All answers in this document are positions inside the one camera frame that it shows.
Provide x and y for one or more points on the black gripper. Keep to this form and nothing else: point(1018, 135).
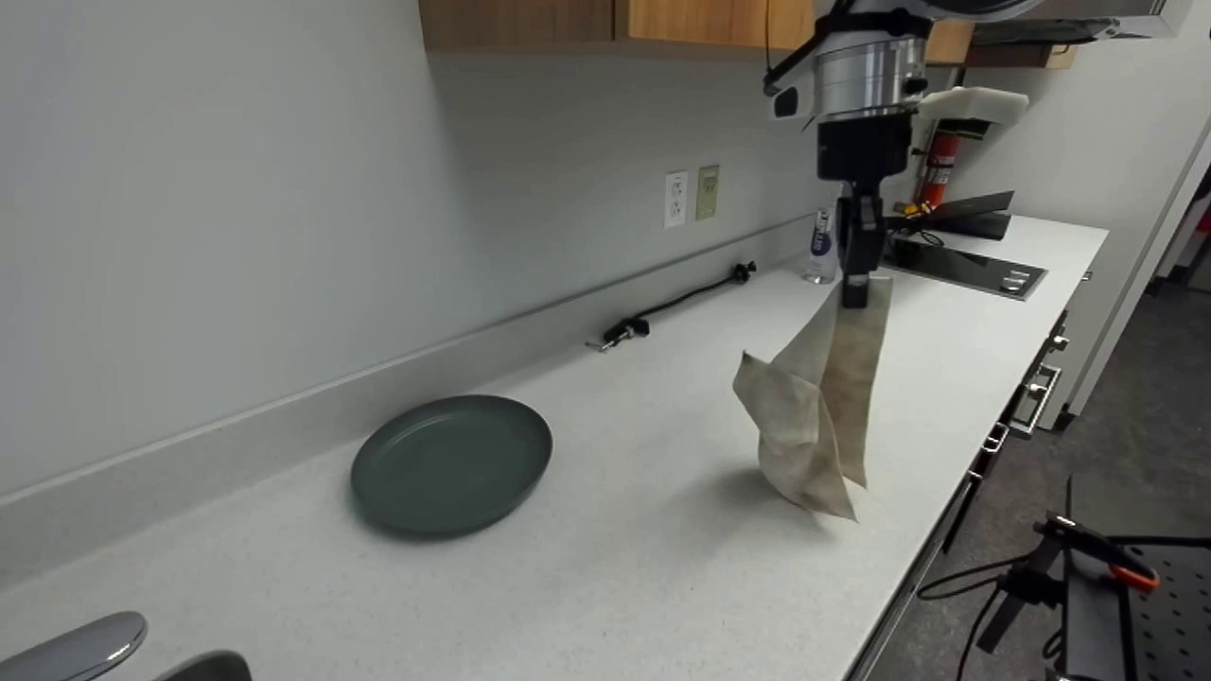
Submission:
point(864, 147)

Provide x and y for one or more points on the beige kitchen towel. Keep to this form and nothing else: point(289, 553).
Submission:
point(817, 402)

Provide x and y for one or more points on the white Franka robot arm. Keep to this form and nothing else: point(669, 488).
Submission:
point(864, 69)

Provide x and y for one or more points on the clear bottle blue label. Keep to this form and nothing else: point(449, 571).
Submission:
point(821, 248)

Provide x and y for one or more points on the black flat board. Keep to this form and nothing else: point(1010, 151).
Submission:
point(970, 266)

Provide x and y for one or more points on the black angled panel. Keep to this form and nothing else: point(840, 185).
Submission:
point(970, 218)

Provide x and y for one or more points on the red fire extinguisher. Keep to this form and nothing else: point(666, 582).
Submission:
point(934, 162)

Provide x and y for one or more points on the black stand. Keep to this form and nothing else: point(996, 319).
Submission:
point(1024, 589)

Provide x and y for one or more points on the dark green plate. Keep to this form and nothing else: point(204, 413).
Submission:
point(451, 464)

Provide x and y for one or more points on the black perforated board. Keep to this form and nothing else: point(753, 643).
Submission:
point(1175, 629)

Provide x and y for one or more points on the sink basin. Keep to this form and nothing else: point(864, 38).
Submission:
point(208, 667)

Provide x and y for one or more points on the beige wall plate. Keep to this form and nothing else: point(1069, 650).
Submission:
point(710, 189)

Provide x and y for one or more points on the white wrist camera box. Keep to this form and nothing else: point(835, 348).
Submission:
point(970, 107)

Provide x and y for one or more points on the wooden wall cabinet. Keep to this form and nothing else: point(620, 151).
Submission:
point(532, 22)

